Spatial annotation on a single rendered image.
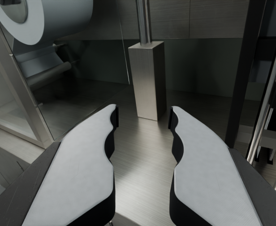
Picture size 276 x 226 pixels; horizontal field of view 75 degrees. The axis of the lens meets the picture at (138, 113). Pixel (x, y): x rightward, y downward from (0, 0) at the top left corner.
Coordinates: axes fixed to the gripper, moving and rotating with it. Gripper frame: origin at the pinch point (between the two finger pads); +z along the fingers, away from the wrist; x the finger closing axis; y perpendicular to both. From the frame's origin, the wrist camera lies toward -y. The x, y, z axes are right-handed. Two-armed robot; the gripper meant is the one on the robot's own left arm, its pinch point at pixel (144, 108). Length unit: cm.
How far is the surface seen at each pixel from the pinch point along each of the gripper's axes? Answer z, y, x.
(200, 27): 66, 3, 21
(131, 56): 50, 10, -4
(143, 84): 48, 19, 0
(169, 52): 72, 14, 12
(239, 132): 17.6, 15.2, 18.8
